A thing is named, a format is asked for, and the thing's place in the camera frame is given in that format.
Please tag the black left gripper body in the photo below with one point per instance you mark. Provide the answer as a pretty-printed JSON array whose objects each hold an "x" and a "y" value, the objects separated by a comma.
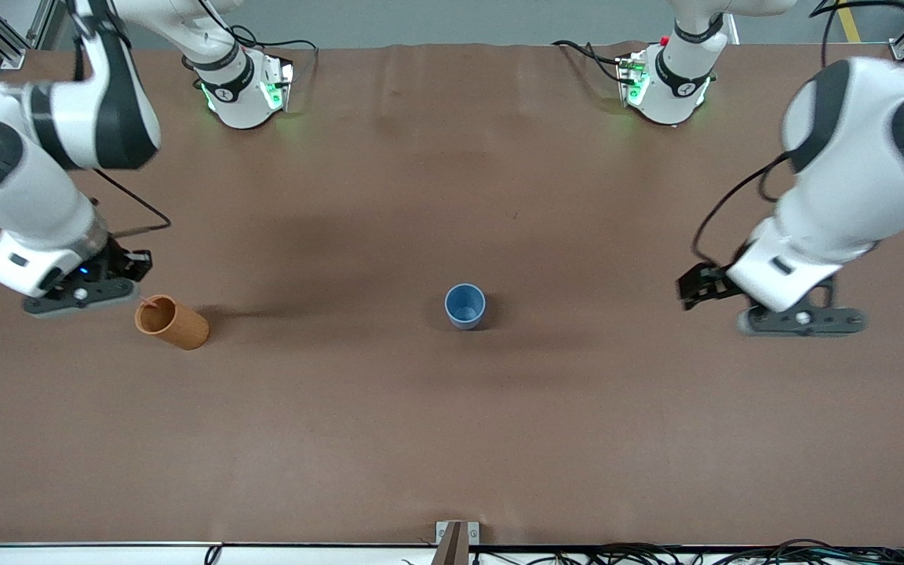
[{"x": 713, "y": 282}]

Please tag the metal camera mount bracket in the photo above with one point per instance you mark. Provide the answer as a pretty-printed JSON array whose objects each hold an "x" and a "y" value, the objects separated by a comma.
[{"x": 456, "y": 537}]

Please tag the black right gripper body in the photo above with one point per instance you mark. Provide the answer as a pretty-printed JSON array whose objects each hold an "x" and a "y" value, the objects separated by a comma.
[{"x": 118, "y": 261}]

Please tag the blue cup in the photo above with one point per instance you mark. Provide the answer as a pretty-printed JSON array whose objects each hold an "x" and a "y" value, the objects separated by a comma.
[{"x": 465, "y": 308}]

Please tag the brown table cover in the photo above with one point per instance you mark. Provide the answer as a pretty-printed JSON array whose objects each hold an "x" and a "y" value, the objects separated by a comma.
[{"x": 452, "y": 408}]

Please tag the orange cup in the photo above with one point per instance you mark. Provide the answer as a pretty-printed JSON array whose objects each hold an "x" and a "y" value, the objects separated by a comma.
[{"x": 176, "y": 323}]

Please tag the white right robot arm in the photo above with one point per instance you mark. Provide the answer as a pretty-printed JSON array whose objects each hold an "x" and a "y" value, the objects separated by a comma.
[{"x": 44, "y": 125}]

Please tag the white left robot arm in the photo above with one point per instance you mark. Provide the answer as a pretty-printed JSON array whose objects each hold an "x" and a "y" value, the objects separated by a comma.
[{"x": 852, "y": 173}]

